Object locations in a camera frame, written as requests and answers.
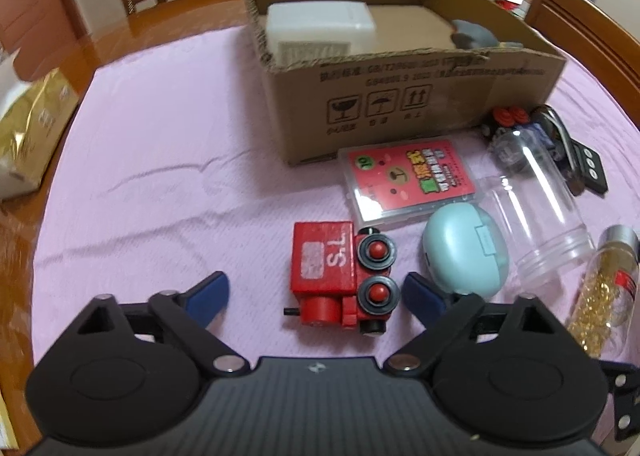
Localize gold flake bottle silver cap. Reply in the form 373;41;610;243
565;225;640;362

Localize blue toy car red wheels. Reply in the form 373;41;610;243
482;106;551;162

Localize black remote key fob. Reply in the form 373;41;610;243
570;138;610;196

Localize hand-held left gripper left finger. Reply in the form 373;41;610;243
75;272;248;378

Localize red wooden toy train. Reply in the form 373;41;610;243
284;220;402;338

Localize dark clear correction tape dispenser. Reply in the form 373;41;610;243
531;105;583;189

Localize pink tablecloth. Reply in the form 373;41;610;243
30;21;640;437

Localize white plastic box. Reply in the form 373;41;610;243
265;1;377;68

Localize white paper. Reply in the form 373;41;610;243
0;48;37;112

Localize clear case with pink cards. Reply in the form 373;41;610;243
338;136;479;223

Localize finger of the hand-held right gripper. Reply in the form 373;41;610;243
597;358;640;443

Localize gold foil bag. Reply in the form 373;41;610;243
0;68;81;202

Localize mint green oval case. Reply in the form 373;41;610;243
421;203;511;298

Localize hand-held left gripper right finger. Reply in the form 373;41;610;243
384;272;571;379

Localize brown cardboard box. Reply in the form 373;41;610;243
241;0;568;167

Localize grey toy figure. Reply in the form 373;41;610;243
449;18;523;51

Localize clear plastic jar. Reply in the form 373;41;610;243
477;128;592;287

